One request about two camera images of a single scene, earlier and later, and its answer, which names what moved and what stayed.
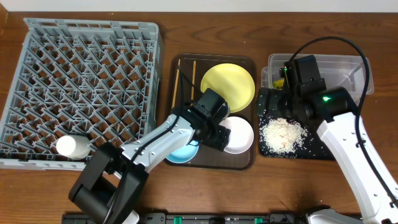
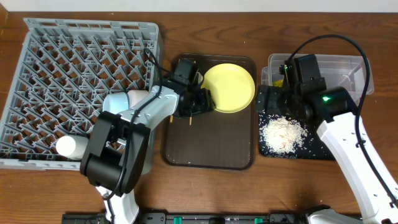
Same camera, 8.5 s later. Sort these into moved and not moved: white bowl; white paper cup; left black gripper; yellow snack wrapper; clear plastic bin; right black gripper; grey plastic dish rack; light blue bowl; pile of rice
Moved: light blue bowl; white bowl; left black gripper
Not moved: white paper cup; right black gripper; grey plastic dish rack; clear plastic bin; pile of rice; yellow snack wrapper
